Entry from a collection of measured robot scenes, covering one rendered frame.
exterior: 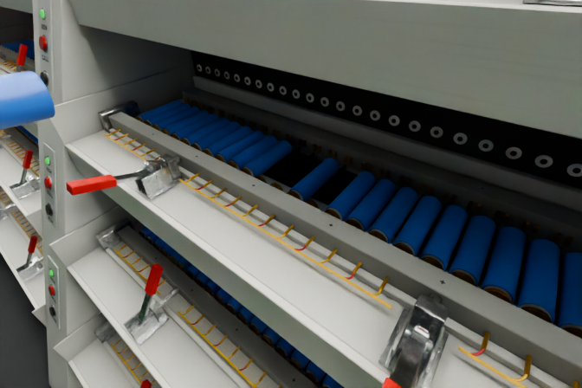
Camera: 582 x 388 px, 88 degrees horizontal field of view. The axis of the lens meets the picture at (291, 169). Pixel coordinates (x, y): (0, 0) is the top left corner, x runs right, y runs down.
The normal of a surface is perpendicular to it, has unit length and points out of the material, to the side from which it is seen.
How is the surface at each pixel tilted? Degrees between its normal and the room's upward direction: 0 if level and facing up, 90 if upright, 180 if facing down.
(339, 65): 113
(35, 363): 0
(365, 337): 22
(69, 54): 90
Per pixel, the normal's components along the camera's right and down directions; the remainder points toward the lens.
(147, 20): -0.62, 0.48
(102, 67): 0.79, 0.34
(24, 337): 0.21, -0.93
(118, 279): -0.03, -0.81
